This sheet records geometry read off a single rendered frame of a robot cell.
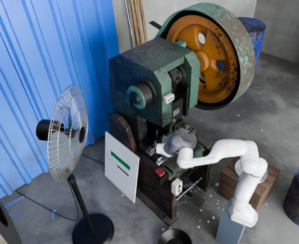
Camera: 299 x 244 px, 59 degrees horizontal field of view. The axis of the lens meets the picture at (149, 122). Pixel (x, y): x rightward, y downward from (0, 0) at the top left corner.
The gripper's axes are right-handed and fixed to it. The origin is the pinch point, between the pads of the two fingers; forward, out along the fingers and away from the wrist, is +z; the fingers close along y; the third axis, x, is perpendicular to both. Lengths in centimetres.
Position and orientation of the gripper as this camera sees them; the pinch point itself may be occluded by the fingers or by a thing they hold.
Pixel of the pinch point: (159, 161)
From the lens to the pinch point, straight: 199.0
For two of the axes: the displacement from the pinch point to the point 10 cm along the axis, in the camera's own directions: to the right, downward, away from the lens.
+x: -6.2, -7.5, 2.4
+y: 7.4, -4.7, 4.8
